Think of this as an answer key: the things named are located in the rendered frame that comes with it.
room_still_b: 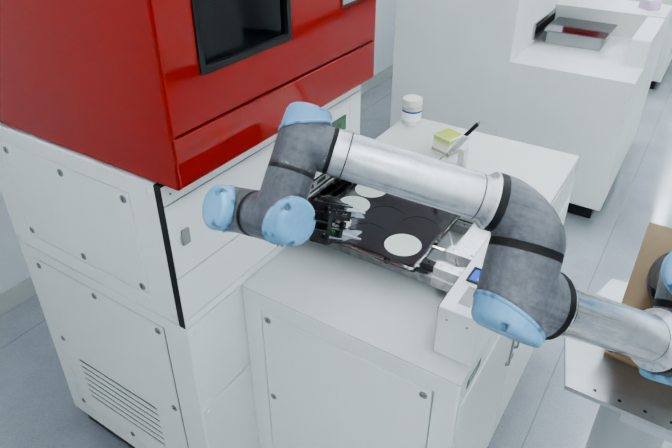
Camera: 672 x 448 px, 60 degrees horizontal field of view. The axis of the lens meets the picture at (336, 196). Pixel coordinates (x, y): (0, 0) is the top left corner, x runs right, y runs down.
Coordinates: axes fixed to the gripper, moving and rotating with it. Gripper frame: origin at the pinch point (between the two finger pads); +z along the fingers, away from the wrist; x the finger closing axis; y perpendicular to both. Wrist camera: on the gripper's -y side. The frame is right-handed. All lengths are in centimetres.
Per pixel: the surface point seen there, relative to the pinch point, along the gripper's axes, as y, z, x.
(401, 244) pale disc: -18.1, 37.7, -5.3
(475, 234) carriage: -9, 58, 0
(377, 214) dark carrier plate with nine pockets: -32, 42, 1
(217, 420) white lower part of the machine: -52, 12, -64
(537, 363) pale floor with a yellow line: -27, 147, -50
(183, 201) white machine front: -32.1, -21.2, -2.0
